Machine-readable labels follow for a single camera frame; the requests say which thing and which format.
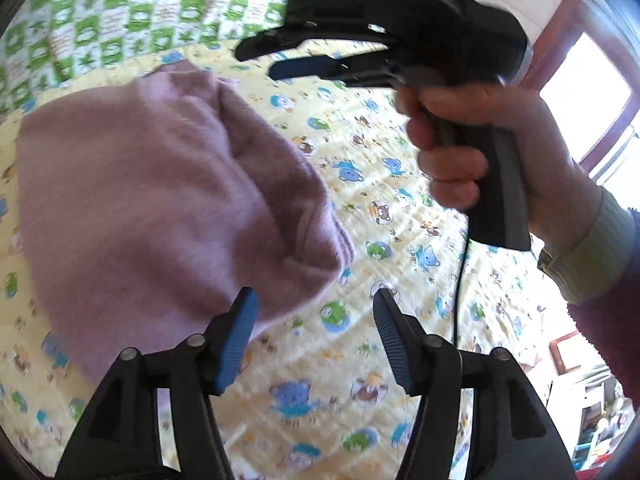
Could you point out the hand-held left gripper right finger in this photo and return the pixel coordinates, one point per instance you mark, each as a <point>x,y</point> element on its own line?
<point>395,340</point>

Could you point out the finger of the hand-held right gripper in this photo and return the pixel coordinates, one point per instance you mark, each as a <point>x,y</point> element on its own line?
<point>265,45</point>
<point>310,67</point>

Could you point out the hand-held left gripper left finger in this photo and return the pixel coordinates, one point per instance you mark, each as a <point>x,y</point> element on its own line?
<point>235,345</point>

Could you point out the purple knit sweater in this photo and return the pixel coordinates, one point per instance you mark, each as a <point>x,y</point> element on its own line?
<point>150,185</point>

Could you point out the person's right forearm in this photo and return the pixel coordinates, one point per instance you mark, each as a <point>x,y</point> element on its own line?
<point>600,250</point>

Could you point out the person's right hand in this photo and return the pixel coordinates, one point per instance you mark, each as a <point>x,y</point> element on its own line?
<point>545,160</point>

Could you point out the yellow bear print bedsheet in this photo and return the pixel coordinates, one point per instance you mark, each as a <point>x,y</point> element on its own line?
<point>350,310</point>

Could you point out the green frog checked quilt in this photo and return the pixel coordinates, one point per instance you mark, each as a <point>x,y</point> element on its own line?
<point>125,5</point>

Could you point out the window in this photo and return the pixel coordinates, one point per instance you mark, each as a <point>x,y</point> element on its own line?
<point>585,95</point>

